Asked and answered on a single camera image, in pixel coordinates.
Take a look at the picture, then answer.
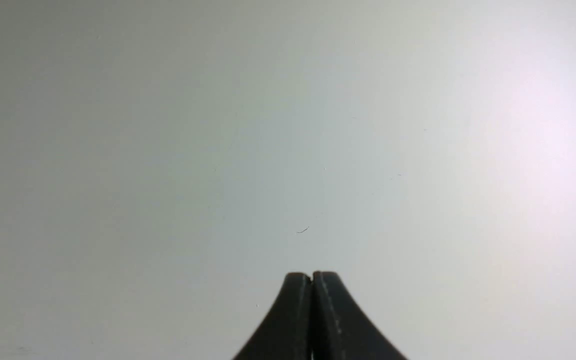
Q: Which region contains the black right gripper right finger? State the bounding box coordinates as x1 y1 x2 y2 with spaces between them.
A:
311 271 406 360

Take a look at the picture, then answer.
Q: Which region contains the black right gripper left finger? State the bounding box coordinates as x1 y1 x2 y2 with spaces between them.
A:
234 272 313 360

